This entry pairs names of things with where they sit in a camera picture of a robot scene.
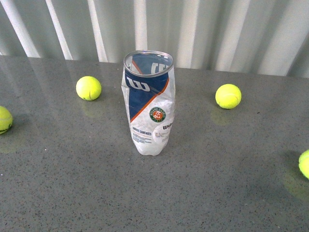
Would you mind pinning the far left tennis ball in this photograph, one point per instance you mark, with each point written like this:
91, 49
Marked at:
6, 119

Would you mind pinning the clear plastic tennis ball can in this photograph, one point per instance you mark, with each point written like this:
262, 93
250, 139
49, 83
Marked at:
149, 91

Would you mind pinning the white pleated curtain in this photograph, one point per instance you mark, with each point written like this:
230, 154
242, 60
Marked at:
249, 36

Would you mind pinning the far right Wilson tennis ball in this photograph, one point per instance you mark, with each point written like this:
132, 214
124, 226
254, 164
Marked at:
303, 164

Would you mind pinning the right centre tennis ball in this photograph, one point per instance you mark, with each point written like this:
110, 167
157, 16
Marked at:
228, 96

